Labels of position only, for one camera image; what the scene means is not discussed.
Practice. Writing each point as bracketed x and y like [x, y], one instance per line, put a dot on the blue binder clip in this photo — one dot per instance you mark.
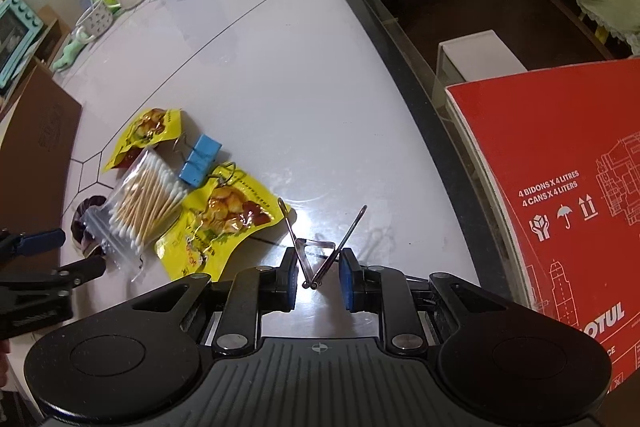
[200, 159]

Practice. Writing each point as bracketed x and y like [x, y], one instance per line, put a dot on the teal toaster oven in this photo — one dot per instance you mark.
[17, 32]

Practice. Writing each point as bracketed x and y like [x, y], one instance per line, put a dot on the green towel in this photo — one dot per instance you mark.
[70, 52]

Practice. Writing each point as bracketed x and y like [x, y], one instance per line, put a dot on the brown cardboard container box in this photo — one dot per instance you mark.
[35, 147]

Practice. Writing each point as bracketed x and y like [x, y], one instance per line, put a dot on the patterned white mug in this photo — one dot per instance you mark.
[100, 19]

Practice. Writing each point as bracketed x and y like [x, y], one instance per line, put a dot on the small yellow snack packet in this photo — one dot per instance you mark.
[145, 127]

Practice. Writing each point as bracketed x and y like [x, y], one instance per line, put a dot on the large yellow snack packet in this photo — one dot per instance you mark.
[225, 212]

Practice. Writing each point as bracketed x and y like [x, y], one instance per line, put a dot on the red cardboard box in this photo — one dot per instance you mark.
[575, 157]

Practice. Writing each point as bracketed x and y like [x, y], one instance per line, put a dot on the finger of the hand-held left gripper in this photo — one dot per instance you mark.
[82, 268]
[42, 241]

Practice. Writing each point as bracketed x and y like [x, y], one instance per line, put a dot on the dark crinkled wrapper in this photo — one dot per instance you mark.
[85, 217]

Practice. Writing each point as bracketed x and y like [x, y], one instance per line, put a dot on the bag of cotton swabs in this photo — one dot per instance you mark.
[142, 202]

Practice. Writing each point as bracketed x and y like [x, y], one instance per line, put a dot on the white stool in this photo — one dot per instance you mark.
[480, 57]

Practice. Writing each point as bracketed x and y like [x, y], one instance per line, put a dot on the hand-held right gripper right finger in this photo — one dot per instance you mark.
[347, 284]

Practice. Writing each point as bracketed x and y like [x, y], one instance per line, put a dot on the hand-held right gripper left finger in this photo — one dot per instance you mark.
[287, 282]

